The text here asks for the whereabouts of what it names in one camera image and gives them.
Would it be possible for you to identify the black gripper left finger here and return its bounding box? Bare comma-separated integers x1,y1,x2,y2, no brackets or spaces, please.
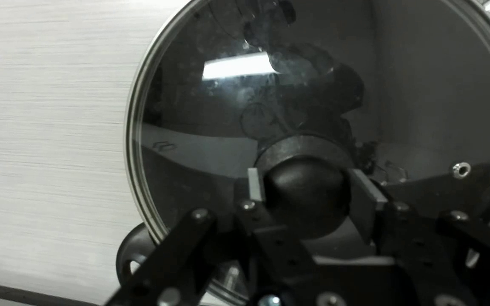
106,167,319,306

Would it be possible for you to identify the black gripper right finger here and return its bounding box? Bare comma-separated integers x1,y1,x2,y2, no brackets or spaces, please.
348,167,490,306

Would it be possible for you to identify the glass lid with black knob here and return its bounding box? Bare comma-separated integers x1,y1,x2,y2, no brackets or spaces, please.
125,0,490,306

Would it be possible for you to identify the black cooking pot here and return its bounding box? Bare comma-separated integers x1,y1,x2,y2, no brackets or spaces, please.
115,0,490,296

